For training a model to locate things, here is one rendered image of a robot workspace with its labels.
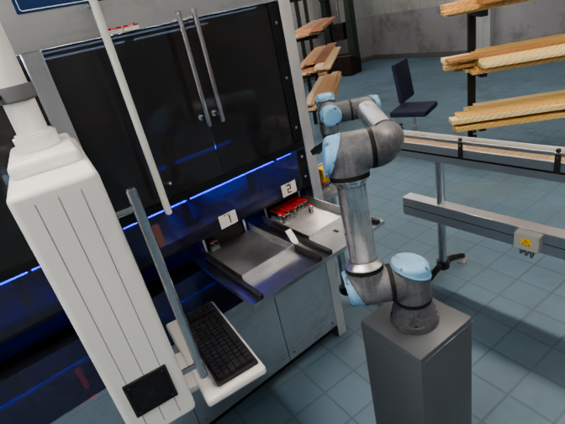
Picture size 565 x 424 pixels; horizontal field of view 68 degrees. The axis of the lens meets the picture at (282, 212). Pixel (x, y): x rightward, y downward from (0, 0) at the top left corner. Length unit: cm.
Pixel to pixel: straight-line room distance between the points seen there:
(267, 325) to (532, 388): 126
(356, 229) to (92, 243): 70
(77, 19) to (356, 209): 102
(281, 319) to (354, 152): 123
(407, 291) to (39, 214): 98
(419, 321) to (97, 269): 93
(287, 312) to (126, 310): 124
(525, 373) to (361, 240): 140
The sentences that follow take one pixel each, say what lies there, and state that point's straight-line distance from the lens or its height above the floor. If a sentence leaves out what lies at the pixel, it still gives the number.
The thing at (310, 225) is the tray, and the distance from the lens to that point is 189.
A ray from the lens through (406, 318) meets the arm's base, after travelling 140.
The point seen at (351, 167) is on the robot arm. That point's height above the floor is 135.
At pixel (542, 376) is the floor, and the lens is 244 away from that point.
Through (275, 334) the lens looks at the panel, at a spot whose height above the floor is 31.
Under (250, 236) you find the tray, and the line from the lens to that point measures 191.
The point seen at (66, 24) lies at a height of 185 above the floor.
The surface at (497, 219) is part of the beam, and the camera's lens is 250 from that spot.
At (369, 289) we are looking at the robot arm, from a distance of 129.
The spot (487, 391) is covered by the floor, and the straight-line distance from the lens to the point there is 233.
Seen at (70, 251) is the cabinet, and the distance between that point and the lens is 101.
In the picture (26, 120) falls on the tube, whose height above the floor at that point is 166.
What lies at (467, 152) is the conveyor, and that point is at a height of 92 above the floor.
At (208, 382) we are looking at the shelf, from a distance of 140.
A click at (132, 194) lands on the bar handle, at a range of 100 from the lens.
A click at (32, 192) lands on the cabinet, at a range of 98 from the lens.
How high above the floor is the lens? 177
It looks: 26 degrees down
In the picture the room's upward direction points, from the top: 13 degrees counter-clockwise
